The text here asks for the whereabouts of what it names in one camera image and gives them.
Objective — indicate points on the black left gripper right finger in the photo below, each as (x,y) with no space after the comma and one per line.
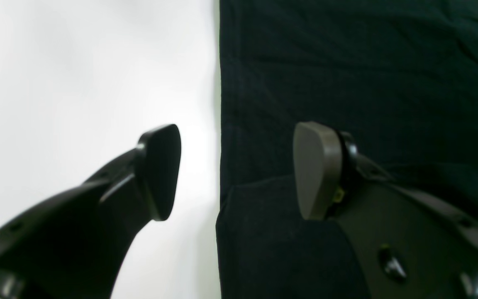
(409,244)

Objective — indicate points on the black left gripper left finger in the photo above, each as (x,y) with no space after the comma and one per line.
(72,245)

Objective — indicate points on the black T-shirt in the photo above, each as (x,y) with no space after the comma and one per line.
(401,76)

